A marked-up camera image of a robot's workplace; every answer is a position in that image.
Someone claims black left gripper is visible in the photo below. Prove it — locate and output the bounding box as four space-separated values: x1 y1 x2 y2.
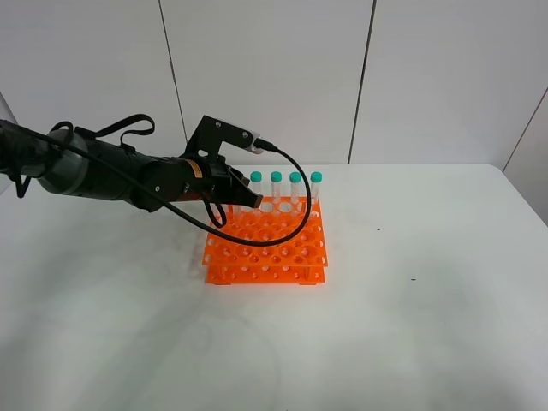
170 154 263 209

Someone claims row test tube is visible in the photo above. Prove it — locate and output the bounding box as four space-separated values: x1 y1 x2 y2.
310 171 323 205
250 171 263 208
289 171 301 205
270 171 283 204

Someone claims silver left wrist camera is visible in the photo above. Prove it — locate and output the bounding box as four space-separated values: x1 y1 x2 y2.
184 116 263 161

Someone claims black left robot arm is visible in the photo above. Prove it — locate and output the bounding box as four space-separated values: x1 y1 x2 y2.
1 115 262 212

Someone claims black left camera cable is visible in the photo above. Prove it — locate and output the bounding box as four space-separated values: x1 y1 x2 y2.
0 119 311 247

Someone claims orange test tube rack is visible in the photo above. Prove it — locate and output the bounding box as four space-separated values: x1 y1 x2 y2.
202 196 328 285

